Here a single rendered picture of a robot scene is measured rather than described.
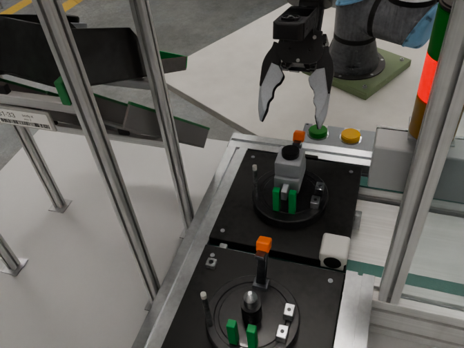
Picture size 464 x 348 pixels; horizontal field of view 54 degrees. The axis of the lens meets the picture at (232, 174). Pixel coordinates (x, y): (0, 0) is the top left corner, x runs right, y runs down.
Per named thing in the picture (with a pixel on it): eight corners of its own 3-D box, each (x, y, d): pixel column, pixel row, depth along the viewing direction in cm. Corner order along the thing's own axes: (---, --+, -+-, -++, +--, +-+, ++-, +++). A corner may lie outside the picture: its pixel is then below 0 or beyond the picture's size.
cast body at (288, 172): (282, 165, 85) (282, 136, 80) (306, 169, 84) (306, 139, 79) (271, 198, 79) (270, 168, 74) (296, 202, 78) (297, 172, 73)
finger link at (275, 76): (268, 124, 79) (295, 76, 77) (261, 121, 73) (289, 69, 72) (253, 115, 79) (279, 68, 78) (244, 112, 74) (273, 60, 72)
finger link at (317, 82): (338, 126, 76) (326, 72, 76) (337, 123, 70) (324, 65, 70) (320, 130, 76) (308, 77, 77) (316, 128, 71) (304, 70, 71)
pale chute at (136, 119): (152, 133, 101) (158, 113, 101) (204, 148, 96) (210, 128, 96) (59, 110, 75) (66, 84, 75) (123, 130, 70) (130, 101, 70)
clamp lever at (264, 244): (256, 277, 71) (259, 234, 68) (268, 279, 71) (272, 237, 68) (250, 290, 68) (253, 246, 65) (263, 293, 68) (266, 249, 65)
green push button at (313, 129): (310, 129, 103) (310, 122, 102) (328, 132, 102) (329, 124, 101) (306, 141, 100) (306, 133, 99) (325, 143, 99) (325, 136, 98)
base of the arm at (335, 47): (350, 44, 142) (354, 13, 135) (389, 63, 132) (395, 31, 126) (314, 61, 136) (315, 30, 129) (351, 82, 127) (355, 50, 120)
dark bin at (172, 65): (128, 57, 86) (129, 16, 83) (186, 70, 81) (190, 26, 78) (-6, 71, 62) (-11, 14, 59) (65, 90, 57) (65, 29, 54)
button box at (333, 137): (304, 141, 108) (304, 121, 104) (398, 155, 102) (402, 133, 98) (298, 161, 103) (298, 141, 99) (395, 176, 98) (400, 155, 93)
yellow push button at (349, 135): (342, 133, 101) (342, 126, 100) (360, 136, 100) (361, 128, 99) (339, 145, 98) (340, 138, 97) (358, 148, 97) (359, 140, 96)
